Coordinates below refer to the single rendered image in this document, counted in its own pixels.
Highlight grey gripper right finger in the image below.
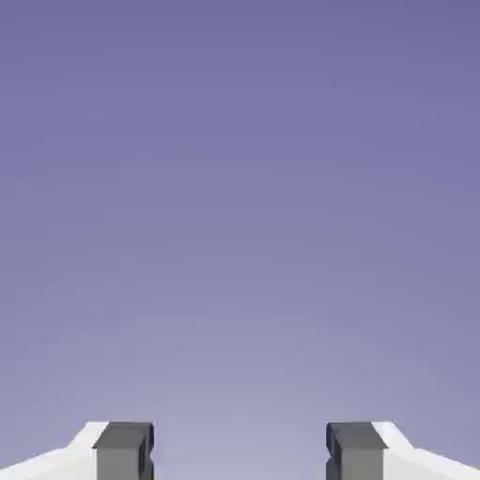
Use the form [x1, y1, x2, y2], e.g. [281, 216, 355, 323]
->
[324, 420, 480, 480]

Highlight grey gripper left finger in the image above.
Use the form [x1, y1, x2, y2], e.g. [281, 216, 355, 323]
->
[0, 420, 156, 480]

